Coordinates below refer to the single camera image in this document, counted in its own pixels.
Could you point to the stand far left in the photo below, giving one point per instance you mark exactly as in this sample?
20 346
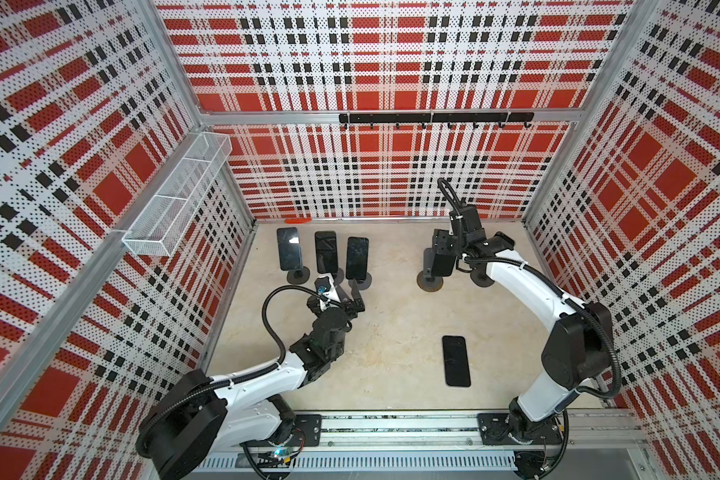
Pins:
298 276

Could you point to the far right phone stand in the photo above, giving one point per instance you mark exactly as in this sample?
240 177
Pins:
480 277

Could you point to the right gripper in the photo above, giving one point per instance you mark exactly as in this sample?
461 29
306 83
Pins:
440 239

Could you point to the brown base phone stand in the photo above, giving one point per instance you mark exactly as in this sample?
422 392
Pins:
429 284

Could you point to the red marker at wall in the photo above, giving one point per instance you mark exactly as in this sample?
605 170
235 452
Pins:
297 221

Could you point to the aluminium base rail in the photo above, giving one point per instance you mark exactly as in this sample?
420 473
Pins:
590 444

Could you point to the black hook rail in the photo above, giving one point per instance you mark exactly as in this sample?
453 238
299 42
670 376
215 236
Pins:
499 118

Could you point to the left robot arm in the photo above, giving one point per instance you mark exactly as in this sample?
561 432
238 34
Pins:
201 413

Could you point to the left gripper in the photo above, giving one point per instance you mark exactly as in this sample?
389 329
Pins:
351 310

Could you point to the black phone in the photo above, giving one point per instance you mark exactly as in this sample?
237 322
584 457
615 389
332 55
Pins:
357 259
456 363
289 249
326 248
437 264

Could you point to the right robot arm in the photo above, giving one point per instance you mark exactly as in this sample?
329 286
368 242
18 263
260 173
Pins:
579 356

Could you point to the white wire mesh basket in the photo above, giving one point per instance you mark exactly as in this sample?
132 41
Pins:
192 170

